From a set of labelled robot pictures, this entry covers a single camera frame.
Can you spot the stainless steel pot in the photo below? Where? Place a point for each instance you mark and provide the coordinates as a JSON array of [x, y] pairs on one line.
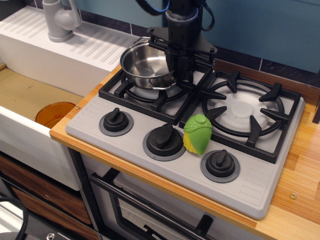
[[146, 66]]

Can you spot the wooden drawer fronts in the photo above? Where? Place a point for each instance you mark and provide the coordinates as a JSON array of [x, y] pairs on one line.
[[47, 198]]

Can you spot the black left stove knob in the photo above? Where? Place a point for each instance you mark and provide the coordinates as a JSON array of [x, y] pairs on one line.
[[116, 123]]

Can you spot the grey toy stove top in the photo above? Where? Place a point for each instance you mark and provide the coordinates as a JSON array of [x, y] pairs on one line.
[[250, 193]]

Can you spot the grey toy faucet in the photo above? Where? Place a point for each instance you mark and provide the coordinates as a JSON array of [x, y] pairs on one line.
[[60, 22]]

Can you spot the white toy sink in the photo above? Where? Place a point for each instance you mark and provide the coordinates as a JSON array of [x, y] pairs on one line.
[[37, 72]]

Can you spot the black burner grate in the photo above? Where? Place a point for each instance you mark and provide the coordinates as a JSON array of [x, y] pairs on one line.
[[166, 105], [253, 117]]

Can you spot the oven door with black handle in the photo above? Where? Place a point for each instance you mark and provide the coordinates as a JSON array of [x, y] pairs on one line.
[[107, 183]]

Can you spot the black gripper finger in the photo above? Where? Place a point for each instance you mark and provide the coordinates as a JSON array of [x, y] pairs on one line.
[[171, 60], [184, 68]]

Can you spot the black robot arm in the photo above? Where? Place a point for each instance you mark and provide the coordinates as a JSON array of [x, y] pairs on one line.
[[184, 10]]

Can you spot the green yellow toy corncob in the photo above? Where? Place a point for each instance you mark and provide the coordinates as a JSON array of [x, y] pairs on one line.
[[197, 134]]

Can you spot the black right stove knob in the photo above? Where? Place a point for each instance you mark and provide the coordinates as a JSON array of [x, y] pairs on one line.
[[220, 166]]

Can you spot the black stove knob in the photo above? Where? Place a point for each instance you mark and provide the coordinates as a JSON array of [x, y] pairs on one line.
[[116, 123], [220, 166], [164, 143]]

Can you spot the black middle stove knob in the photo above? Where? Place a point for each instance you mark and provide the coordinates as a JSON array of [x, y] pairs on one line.
[[164, 143]]

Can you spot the orange plastic plate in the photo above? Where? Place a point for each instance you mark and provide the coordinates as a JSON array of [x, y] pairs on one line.
[[51, 114]]

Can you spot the black left burner grate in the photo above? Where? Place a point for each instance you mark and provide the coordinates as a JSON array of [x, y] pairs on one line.
[[166, 105]]

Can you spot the black right burner grate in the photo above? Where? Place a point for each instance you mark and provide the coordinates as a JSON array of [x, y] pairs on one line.
[[253, 117]]

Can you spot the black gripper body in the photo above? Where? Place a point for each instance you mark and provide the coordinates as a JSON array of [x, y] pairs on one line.
[[184, 38]]

